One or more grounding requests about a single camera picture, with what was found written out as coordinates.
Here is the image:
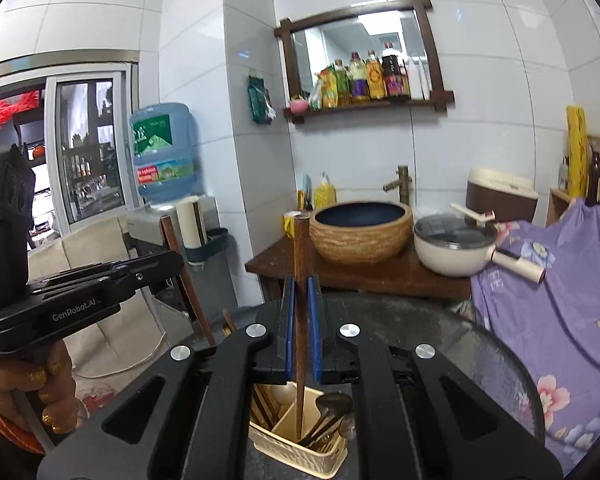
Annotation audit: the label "left hand gold nails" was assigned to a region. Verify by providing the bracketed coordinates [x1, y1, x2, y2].
[0, 340, 79, 434]

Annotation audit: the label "bronze faucet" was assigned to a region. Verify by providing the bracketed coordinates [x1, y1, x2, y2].
[382, 165, 412, 206]

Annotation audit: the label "window with frame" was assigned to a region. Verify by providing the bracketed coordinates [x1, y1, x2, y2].
[0, 49, 140, 248]

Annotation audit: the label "all metal spoon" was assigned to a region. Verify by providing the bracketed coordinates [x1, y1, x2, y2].
[309, 416, 355, 453]

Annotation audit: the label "yellow tall package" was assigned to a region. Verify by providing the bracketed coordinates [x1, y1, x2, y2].
[566, 105, 588, 198]

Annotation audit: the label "cream pot with lid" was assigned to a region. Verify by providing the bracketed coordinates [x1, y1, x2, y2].
[414, 204, 545, 284]

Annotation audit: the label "cream plastic utensil holder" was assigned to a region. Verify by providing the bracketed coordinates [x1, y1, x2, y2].
[249, 382, 348, 479]

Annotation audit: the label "yellow soap bottle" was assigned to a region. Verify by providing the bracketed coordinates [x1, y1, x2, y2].
[313, 172, 337, 210]

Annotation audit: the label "round glass table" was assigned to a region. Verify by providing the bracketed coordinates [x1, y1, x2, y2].
[220, 292, 548, 480]

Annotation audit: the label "wooden framed mirror shelf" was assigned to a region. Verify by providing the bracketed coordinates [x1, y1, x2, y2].
[275, 0, 455, 125]

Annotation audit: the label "paper cup holder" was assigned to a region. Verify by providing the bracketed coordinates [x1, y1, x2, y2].
[175, 195, 228, 266]

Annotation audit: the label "black camera box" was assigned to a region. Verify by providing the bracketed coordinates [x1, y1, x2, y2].
[0, 144, 35, 309]

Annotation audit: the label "purple floral cloth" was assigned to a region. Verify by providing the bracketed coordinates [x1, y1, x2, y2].
[471, 200, 600, 474]

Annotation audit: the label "wooden handle metal spoon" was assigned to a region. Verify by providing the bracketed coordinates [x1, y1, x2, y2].
[298, 392, 353, 448]

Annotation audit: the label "yellow mug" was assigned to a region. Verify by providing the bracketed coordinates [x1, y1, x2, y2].
[283, 210, 303, 240]

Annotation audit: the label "brown white rice cooker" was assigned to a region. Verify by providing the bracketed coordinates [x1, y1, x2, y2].
[465, 168, 539, 222]

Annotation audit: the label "dark soy sauce bottle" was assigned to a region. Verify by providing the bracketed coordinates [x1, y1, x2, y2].
[381, 42, 411, 98]

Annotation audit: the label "water dispenser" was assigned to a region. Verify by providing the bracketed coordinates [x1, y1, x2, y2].
[122, 195, 237, 320]

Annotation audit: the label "green hanging packet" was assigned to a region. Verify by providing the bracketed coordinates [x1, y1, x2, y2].
[247, 75, 276, 125]

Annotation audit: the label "brown wooden chopstick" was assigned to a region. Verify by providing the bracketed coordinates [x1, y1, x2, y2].
[251, 385, 282, 430]
[294, 212, 310, 440]
[160, 216, 216, 347]

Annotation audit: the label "blue water jug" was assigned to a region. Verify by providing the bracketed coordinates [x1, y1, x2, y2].
[130, 102, 202, 204]

